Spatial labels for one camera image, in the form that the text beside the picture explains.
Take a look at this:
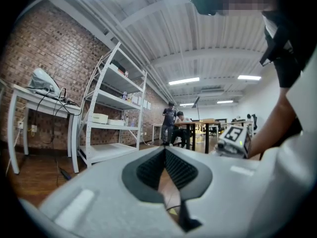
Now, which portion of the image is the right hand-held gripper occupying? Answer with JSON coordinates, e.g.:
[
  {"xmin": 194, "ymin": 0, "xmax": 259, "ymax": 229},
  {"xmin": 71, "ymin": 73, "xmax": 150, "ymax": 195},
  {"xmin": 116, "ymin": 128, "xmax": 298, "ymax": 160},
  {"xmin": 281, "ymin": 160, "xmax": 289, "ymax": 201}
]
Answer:
[{"xmin": 214, "ymin": 124, "xmax": 253, "ymax": 159}]

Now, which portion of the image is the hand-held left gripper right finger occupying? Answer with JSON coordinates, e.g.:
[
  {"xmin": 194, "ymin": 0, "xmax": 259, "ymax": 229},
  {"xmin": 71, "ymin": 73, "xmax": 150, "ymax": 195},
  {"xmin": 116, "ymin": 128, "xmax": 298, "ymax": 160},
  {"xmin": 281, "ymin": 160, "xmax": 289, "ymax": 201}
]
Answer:
[{"xmin": 164, "ymin": 146, "xmax": 264, "ymax": 238}]

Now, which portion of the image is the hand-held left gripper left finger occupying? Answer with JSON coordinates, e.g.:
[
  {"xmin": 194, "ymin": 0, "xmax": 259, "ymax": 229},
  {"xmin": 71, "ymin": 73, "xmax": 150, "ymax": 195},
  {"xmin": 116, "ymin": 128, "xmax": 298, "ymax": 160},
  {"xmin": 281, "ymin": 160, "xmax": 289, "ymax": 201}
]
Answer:
[{"xmin": 39, "ymin": 146, "xmax": 186, "ymax": 238}]

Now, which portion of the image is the person's right forearm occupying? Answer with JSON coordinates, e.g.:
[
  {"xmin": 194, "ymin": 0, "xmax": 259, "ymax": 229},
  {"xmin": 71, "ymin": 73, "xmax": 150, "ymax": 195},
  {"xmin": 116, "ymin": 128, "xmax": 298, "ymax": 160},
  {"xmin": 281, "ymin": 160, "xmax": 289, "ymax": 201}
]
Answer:
[{"xmin": 247, "ymin": 93, "xmax": 299, "ymax": 160}]

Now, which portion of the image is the black office chair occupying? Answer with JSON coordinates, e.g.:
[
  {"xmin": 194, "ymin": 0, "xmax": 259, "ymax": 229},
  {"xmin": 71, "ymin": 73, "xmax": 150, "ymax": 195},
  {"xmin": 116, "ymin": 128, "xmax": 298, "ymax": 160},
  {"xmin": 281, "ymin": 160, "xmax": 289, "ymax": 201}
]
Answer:
[{"xmin": 247, "ymin": 114, "xmax": 258, "ymax": 131}]

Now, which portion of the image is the wooden desk with black legs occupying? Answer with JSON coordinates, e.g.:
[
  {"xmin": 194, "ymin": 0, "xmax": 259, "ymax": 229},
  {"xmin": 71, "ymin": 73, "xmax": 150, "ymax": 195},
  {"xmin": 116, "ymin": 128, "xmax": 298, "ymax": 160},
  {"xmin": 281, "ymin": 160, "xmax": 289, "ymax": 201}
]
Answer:
[{"xmin": 174, "ymin": 119, "xmax": 221, "ymax": 154}]

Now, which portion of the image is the black power strip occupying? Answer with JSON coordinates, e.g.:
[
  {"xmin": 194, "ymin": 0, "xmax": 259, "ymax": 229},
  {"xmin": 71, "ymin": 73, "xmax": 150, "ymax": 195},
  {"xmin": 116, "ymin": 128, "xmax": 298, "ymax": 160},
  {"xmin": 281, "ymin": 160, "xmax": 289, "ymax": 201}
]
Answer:
[{"xmin": 58, "ymin": 167, "xmax": 72, "ymax": 181}]

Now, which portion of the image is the white storage box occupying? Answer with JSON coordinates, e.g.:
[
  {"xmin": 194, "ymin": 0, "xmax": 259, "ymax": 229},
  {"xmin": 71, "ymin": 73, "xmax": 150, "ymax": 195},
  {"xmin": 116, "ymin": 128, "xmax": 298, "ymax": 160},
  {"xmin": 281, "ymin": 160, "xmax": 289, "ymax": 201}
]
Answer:
[{"xmin": 92, "ymin": 113, "xmax": 109, "ymax": 125}]

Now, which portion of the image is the row of white boxes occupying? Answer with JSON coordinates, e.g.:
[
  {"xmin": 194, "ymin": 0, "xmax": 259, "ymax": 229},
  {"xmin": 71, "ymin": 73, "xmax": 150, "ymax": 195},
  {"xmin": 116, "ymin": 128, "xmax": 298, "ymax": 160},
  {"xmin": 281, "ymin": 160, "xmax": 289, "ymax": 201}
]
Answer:
[{"xmin": 132, "ymin": 95, "xmax": 152, "ymax": 110}]

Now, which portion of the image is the white metal shelf rack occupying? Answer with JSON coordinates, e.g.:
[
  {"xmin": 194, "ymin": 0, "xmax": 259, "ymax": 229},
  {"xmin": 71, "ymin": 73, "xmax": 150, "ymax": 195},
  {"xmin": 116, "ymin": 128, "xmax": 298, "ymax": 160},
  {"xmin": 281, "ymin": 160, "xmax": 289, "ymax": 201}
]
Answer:
[{"xmin": 77, "ymin": 42, "xmax": 149, "ymax": 169}]

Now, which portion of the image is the white side table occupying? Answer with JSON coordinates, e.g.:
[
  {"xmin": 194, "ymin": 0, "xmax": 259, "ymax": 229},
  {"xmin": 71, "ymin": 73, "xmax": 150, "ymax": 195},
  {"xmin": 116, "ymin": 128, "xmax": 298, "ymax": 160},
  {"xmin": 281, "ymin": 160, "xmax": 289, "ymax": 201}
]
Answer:
[{"xmin": 6, "ymin": 83, "xmax": 83, "ymax": 175}]

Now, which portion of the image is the black and orange box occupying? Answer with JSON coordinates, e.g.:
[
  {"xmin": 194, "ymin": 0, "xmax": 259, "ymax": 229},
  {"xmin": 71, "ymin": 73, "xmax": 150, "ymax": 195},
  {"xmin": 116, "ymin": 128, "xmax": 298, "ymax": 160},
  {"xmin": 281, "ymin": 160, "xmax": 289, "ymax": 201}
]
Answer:
[{"xmin": 109, "ymin": 59, "xmax": 126, "ymax": 74}]

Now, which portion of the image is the grey plastic-wrapped appliance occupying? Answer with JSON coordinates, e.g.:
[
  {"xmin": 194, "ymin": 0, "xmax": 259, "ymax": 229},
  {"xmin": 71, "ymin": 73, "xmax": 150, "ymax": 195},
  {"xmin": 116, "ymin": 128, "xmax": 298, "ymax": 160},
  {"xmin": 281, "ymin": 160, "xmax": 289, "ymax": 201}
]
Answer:
[{"xmin": 26, "ymin": 67, "xmax": 62, "ymax": 99}]

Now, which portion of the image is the black chest strap harness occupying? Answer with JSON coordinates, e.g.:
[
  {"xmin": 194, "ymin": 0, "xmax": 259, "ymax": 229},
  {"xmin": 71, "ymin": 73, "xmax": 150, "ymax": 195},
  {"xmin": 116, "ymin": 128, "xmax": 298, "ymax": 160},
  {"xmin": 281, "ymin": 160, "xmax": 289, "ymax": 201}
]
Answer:
[{"xmin": 259, "ymin": 8, "xmax": 310, "ymax": 89}]

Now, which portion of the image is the black cable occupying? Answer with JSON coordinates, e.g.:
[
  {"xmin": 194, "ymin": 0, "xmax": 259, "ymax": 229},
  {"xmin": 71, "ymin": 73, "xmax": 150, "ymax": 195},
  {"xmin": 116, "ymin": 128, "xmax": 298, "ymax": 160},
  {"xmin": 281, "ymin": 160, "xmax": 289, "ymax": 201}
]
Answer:
[{"xmin": 26, "ymin": 86, "xmax": 82, "ymax": 118}]

